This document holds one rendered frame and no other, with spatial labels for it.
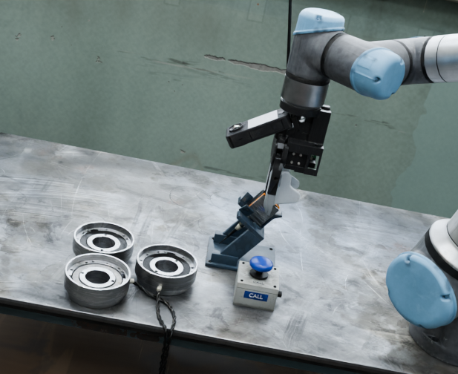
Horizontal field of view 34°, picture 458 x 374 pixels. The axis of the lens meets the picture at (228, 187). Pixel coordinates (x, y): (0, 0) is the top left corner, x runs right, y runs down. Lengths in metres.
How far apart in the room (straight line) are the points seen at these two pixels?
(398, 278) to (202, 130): 1.86
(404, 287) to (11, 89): 2.15
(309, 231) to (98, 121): 1.56
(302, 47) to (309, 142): 0.17
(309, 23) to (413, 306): 0.46
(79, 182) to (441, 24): 1.64
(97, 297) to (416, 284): 0.48
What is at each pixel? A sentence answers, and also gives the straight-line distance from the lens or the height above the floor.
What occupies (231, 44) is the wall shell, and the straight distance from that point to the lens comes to 2.78.
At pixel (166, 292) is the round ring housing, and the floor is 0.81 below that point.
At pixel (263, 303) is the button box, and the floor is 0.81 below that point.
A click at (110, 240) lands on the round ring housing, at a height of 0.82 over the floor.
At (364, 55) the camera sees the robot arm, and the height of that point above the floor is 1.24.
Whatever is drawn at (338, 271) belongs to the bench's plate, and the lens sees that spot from 1.44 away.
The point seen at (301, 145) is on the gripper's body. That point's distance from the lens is 1.26.
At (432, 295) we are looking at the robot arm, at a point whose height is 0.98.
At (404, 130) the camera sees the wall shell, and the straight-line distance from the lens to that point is 2.92.
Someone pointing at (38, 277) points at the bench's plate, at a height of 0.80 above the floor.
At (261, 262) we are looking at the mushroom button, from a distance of 1.25.
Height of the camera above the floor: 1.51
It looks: 26 degrees down
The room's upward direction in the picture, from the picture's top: 11 degrees clockwise
